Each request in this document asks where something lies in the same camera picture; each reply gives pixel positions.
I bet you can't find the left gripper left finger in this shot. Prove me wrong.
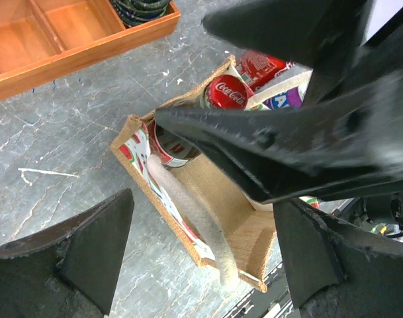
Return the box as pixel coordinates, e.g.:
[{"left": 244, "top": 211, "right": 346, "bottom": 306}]
[{"left": 0, "top": 189, "right": 134, "bottom": 317}]

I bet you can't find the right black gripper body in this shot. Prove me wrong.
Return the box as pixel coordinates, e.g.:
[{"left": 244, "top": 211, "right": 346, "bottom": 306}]
[{"left": 304, "top": 1, "right": 403, "bottom": 105}]

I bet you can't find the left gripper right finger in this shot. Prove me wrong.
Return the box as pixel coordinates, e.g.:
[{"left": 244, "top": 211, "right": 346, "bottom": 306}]
[{"left": 273, "top": 199, "right": 403, "bottom": 317}]

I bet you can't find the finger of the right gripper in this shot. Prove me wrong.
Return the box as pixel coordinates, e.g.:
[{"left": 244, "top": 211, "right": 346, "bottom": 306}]
[
  {"left": 202, "top": 0, "right": 372, "bottom": 68},
  {"left": 154, "top": 71, "right": 403, "bottom": 205}
]

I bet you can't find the glass cola bottle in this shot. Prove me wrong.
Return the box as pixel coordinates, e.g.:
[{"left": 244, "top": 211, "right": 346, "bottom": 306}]
[{"left": 147, "top": 74, "right": 255, "bottom": 170}]

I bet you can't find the burlap canvas watermelon bag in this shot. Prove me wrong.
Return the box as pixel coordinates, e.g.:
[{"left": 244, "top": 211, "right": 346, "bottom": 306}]
[{"left": 109, "top": 55, "right": 320, "bottom": 293}]

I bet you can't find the red cola can middle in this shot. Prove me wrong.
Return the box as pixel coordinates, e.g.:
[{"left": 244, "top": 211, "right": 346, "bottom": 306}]
[{"left": 236, "top": 50, "right": 295, "bottom": 91}]

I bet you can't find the purple Fanta can near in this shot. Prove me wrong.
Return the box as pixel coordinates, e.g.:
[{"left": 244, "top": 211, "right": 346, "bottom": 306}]
[{"left": 263, "top": 85, "right": 306, "bottom": 109}]

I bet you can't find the wooden compartment tray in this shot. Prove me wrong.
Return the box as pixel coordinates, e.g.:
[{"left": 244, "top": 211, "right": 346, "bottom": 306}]
[{"left": 0, "top": 1, "right": 181, "bottom": 101}]

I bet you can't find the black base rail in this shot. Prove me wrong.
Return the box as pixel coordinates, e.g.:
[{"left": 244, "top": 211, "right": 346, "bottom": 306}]
[{"left": 223, "top": 262, "right": 301, "bottom": 318}]

